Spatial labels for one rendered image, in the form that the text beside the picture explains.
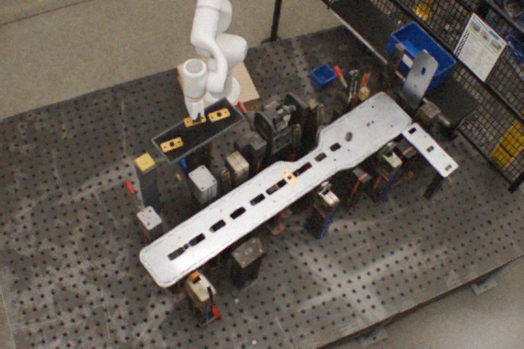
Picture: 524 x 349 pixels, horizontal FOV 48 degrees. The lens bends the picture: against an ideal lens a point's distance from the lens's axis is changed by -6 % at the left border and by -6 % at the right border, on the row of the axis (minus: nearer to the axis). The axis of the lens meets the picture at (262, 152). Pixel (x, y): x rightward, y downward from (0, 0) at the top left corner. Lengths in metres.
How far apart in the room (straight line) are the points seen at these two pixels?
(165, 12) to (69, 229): 2.14
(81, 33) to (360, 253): 2.58
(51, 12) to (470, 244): 3.26
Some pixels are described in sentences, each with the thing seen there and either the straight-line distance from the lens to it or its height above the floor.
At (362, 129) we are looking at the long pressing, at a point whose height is 1.00.
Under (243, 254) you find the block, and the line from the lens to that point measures 2.44.
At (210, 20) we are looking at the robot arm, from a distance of 2.27.
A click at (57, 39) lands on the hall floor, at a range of 4.48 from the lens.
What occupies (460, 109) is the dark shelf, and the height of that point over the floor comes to 1.03.
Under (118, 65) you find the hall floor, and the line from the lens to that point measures 4.25.
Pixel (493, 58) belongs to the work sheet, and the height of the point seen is 1.32.
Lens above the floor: 3.30
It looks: 59 degrees down
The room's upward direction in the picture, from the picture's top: 9 degrees clockwise
